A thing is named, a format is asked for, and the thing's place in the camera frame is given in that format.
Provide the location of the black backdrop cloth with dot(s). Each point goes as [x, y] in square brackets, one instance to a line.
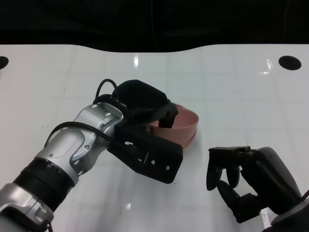
[96, 21]

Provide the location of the pink plastic bowl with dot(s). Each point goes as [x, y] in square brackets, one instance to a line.
[187, 147]
[186, 120]
[190, 140]

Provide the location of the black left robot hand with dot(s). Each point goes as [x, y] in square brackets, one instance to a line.
[142, 99]

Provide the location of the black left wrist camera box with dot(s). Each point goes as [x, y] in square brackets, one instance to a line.
[154, 154]

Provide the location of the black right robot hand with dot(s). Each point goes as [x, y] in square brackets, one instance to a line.
[272, 178]

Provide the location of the black round table grommet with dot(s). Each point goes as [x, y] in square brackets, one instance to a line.
[289, 62]
[3, 62]

